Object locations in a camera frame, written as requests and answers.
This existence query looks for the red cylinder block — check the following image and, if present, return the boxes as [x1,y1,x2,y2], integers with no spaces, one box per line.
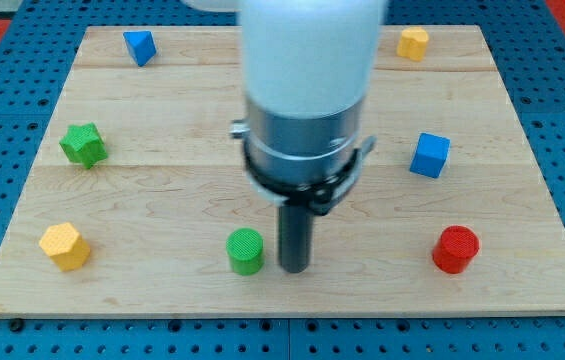
[432,225,480,274]

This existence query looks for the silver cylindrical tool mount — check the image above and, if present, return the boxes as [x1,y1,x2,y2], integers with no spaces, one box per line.
[230,99,376,216]

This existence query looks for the yellow hexagon block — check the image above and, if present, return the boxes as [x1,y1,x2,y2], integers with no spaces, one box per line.
[38,222,91,272]

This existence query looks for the blue cube block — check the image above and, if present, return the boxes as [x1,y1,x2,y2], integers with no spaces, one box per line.
[409,133,451,178]

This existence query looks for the wooden board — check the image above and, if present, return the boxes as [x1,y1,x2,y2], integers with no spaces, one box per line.
[0,25,565,319]

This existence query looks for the green star block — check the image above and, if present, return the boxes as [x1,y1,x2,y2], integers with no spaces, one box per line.
[59,123,108,169]

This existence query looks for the green cylinder block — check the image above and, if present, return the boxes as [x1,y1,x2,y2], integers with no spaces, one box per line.
[225,228,264,276]

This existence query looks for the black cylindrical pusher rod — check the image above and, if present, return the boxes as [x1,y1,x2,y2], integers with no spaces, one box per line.
[278,205,314,273]

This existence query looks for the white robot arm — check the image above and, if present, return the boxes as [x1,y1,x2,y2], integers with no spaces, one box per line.
[189,0,388,273]

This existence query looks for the blue triangle block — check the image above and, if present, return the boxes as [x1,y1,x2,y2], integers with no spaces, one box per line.
[123,30,157,67]

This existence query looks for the yellow heart block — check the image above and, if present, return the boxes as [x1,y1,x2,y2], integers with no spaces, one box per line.
[396,26,429,62]

